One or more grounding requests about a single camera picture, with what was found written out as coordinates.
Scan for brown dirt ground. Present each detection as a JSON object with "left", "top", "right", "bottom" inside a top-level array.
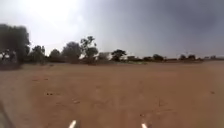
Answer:
[{"left": 0, "top": 59, "right": 224, "bottom": 128}]

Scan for row of trees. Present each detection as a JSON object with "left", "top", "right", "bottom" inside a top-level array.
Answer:
[{"left": 0, "top": 23, "right": 224, "bottom": 66}]

